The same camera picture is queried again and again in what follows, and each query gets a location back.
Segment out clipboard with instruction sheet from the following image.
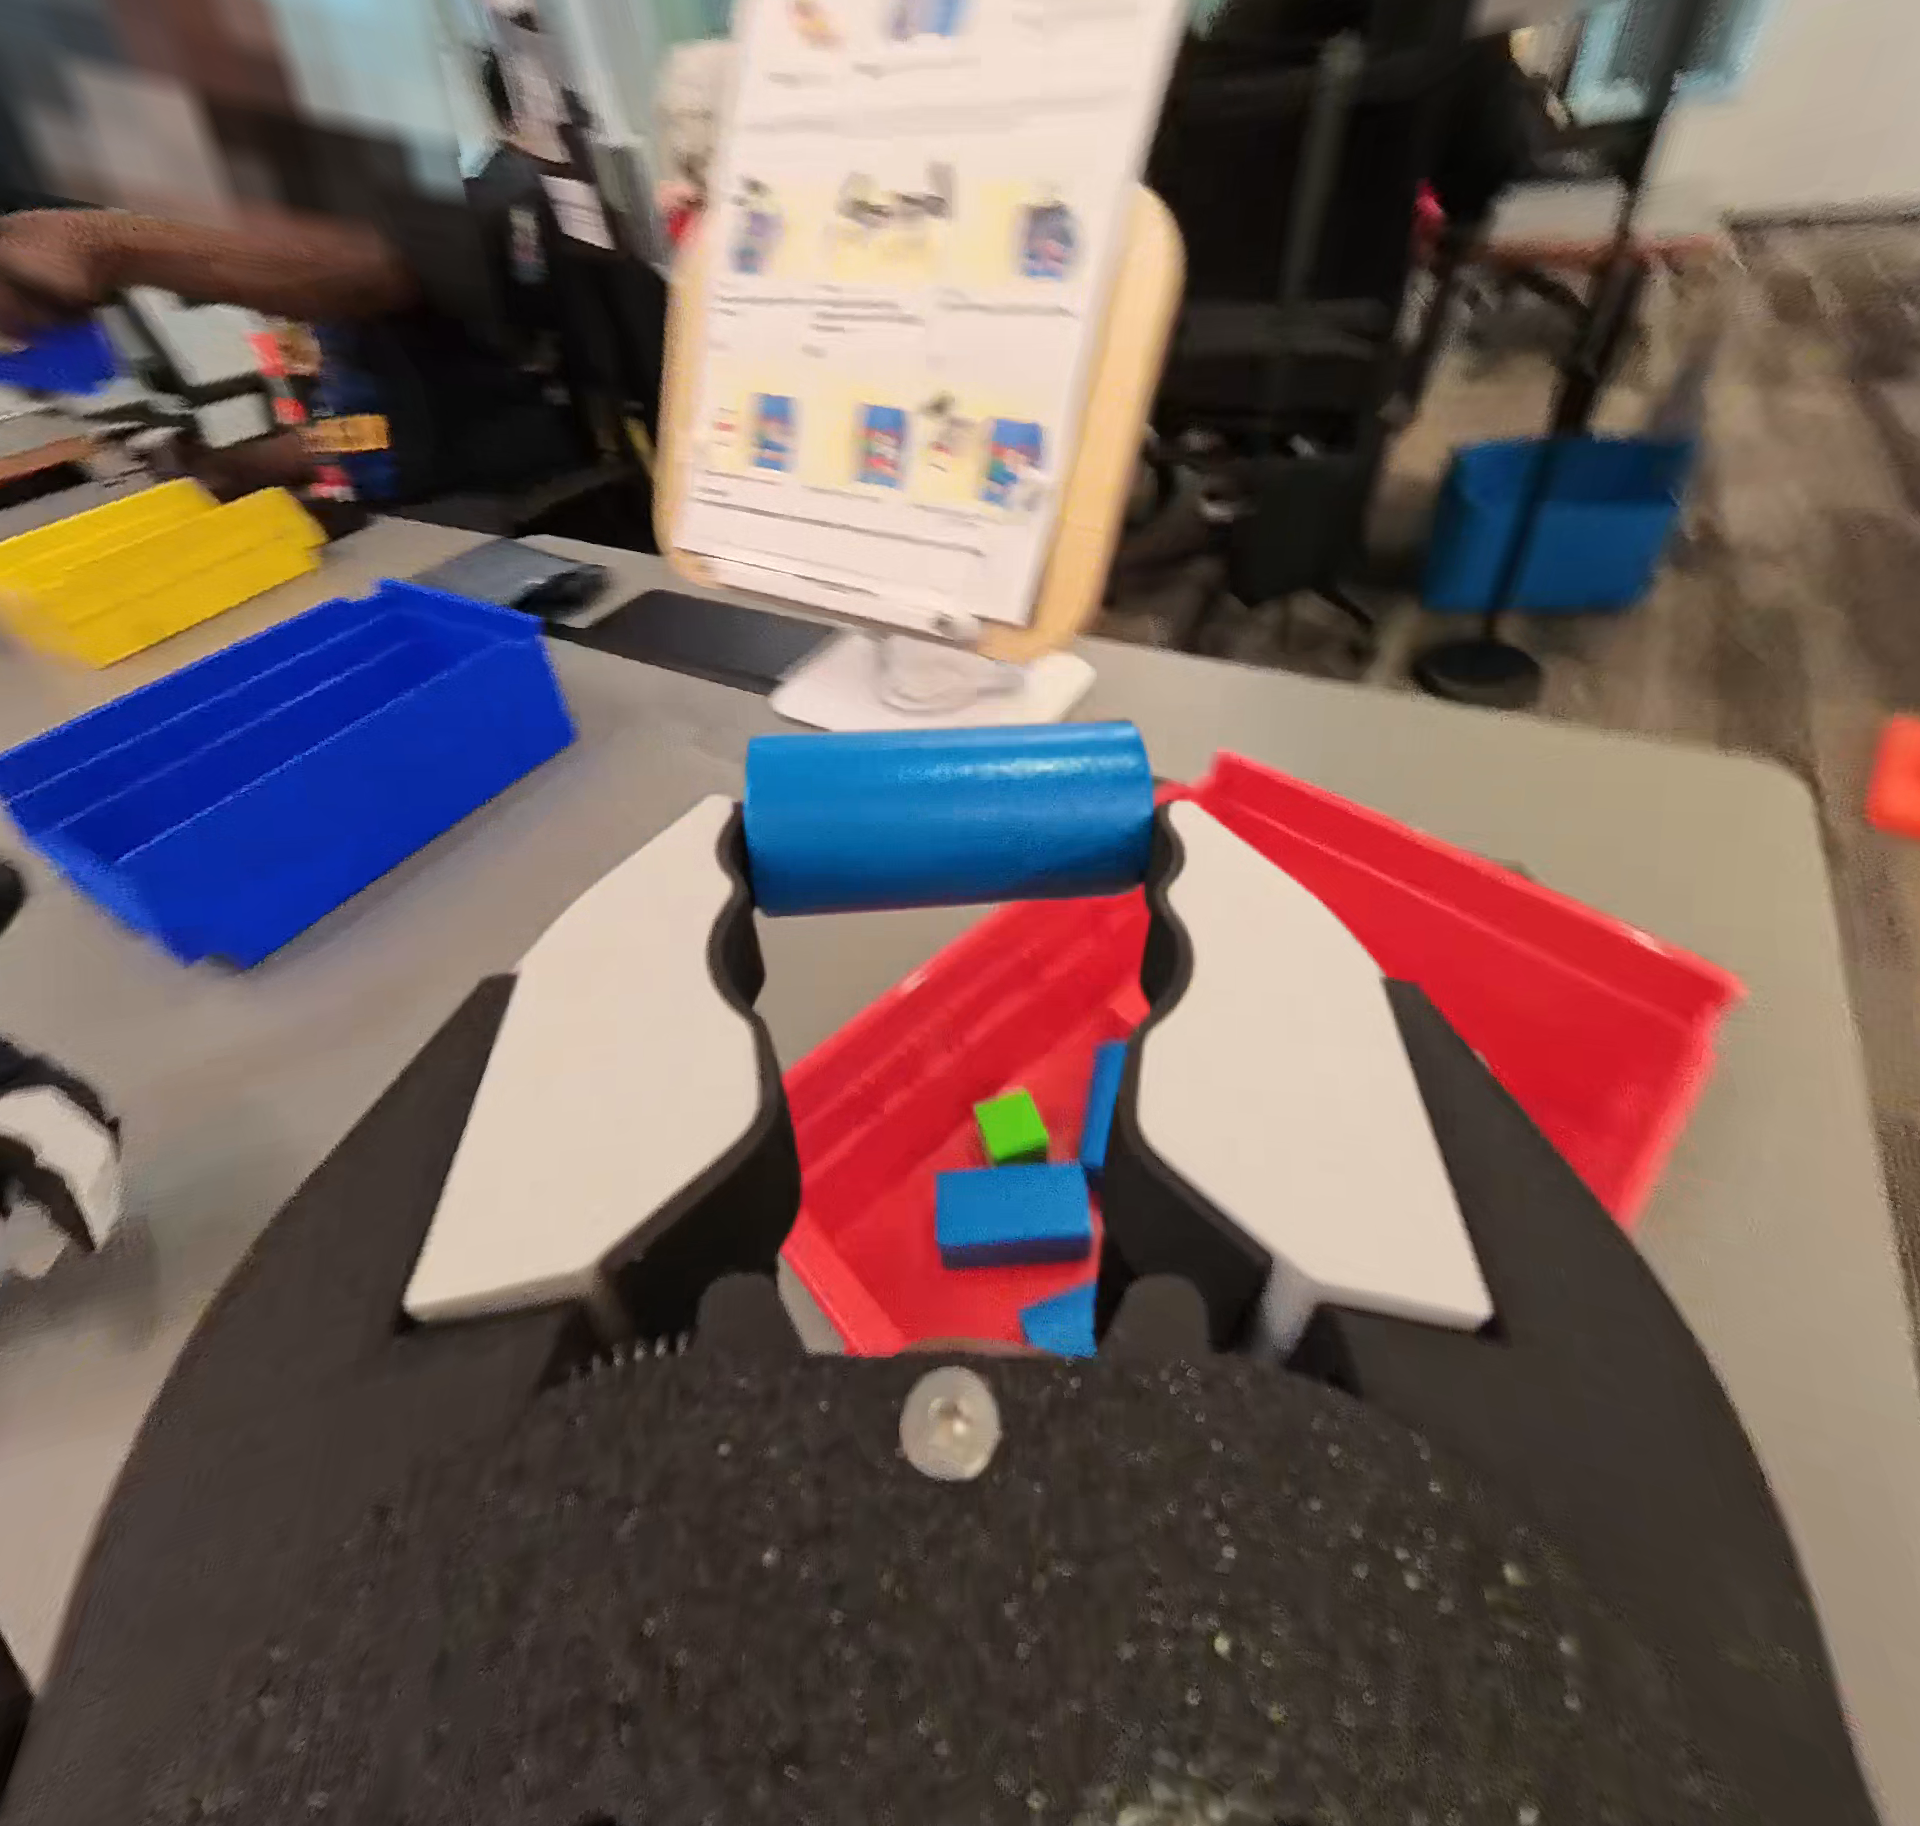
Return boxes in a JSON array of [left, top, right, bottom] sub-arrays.
[[654, 0, 1219, 659]]

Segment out red plastic bin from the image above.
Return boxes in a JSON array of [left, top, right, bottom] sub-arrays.
[[781, 752, 1749, 1365]]

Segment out blue plastic bin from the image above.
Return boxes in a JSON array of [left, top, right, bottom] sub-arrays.
[[0, 578, 578, 975]]

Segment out yellow plastic bin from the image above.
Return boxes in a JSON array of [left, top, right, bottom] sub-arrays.
[[0, 476, 327, 669]]

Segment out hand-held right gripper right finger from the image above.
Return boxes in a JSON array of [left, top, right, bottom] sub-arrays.
[[1096, 798, 1496, 1358]]

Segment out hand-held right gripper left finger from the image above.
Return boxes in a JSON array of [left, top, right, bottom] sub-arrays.
[[403, 798, 807, 1334]]

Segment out black laptop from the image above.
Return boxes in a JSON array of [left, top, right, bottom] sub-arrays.
[[570, 589, 848, 699]]

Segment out black office chair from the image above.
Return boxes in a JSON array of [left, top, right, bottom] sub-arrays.
[[1156, 0, 1518, 659]]

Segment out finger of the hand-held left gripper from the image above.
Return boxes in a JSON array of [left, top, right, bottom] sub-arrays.
[[0, 1041, 129, 1289]]

